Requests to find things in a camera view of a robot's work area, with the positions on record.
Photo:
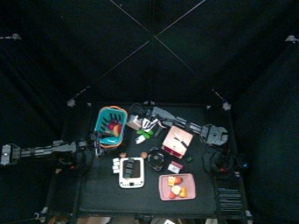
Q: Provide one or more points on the white toy cleaver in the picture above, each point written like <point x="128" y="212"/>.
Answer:
<point x="149" y="123"/>

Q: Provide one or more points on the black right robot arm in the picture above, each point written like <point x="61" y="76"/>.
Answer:
<point x="194" y="128"/>

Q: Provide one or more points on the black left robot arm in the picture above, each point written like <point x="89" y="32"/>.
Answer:
<point x="39" y="151"/>

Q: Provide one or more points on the beige toy knife holder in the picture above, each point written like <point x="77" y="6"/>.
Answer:
<point x="134" y="123"/>

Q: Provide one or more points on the orange yellow toy fruit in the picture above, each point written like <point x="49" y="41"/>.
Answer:
<point x="117" y="131"/>

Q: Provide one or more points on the small white block stack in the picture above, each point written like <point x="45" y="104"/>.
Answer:
<point x="117" y="166"/>

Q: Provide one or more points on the teal basket with orange rim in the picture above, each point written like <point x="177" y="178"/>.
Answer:
<point x="111" y="126"/>

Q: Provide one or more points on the red toy apple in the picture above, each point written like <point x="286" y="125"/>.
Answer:
<point x="113" y="126"/>

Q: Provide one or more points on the white toy toaster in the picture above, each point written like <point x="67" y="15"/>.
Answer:
<point x="132" y="175"/>

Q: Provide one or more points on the black toy pot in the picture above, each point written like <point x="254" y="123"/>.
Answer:
<point x="157" y="159"/>

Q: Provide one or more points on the small dark green toy piece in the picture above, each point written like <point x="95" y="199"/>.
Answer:
<point x="190" y="159"/>

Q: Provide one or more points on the red white toy carton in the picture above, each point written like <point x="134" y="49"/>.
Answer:
<point x="176" y="167"/>

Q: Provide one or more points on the yellow orange toy food piece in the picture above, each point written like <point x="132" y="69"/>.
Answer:
<point x="172" y="180"/>

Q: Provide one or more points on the red toy food piece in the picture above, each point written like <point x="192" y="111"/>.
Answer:
<point x="180" y="180"/>

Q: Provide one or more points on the pink plastic tray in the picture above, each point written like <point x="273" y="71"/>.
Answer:
<point x="177" y="186"/>

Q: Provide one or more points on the white yellow toy egg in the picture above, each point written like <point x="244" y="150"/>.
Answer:
<point x="176" y="190"/>

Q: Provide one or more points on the small red toy tomato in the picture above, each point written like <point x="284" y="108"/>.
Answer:
<point x="173" y="195"/>

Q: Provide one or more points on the orange toy food wedge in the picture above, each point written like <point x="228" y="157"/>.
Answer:
<point x="184" y="192"/>

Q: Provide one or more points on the grey table corner clamp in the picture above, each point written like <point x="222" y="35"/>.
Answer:
<point x="41" y="215"/>

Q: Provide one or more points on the grey frame centre bracket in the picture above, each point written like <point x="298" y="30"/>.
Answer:
<point x="149" y="102"/>

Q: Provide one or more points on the grey frame corner bracket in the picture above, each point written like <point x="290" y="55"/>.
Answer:
<point x="71" y="102"/>
<point x="292" y="38"/>
<point x="226" y="105"/>
<point x="15" y="37"/>

